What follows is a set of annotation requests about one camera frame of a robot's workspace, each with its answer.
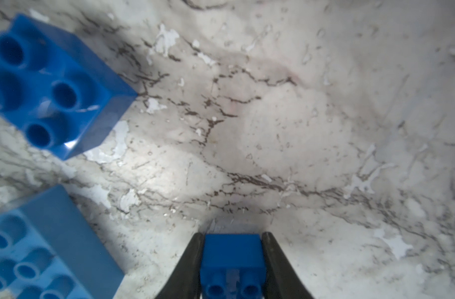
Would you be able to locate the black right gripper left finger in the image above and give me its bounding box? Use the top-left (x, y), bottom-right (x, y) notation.
top-left (155, 232), bottom-right (205, 299)

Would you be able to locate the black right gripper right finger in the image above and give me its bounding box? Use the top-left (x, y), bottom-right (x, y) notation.
top-left (261, 232), bottom-right (313, 299)

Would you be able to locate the dark blue lego brick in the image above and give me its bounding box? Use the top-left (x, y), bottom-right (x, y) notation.
top-left (199, 234), bottom-right (267, 299)

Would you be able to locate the light blue lego brick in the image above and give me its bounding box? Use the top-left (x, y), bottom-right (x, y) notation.
top-left (0, 185), bottom-right (125, 299)

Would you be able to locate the blue square lego brick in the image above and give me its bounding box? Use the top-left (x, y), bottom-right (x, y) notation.
top-left (0, 14), bottom-right (137, 160)

